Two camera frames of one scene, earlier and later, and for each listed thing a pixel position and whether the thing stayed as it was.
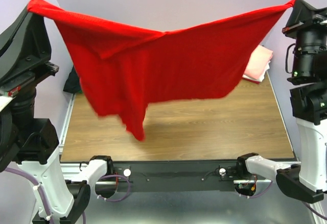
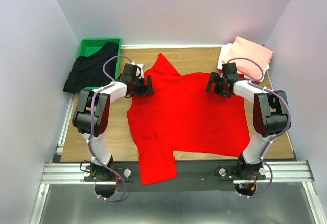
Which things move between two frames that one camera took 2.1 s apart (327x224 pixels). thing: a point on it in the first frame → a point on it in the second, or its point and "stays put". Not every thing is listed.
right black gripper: (301, 26) → (216, 84)
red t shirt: (130, 70) → (180, 116)
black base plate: (179, 176) stays put
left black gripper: (28, 73) → (144, 89)
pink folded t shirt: (259, 59) stays put
